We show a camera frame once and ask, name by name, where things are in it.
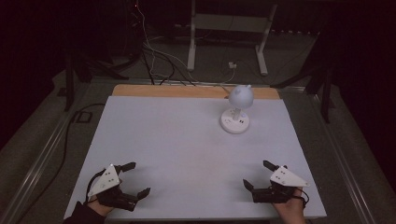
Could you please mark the white metal stand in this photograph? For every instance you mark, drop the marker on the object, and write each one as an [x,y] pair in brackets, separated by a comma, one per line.
[230,23]

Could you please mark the black square floor bracket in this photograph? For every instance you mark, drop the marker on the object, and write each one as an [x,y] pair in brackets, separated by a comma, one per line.
[84,117]

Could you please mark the white plug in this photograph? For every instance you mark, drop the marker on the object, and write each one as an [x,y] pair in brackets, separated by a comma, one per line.
[232,65]

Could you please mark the white desk lamp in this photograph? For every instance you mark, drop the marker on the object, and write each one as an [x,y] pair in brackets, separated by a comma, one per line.
[241,97]

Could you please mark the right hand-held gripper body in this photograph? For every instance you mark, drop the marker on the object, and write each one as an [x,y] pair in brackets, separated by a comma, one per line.
[285,178]

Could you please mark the person's left hand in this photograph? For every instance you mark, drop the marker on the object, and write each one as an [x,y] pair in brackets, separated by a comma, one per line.
[101,207]

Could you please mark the black tripod stand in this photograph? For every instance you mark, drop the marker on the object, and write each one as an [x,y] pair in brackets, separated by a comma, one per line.
[325,93]
[70,84]

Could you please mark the pale grey table mat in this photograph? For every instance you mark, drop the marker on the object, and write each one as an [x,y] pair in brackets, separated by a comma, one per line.
[186,149]

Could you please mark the aluminium frame rail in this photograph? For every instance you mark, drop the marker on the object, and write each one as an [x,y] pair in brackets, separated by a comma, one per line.
[339,155]
[37,168]

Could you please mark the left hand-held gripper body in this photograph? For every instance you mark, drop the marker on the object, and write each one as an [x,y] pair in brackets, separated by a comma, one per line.
[107,180]

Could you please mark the person's right hand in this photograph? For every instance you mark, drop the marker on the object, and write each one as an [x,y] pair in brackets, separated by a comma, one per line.
[292,210]

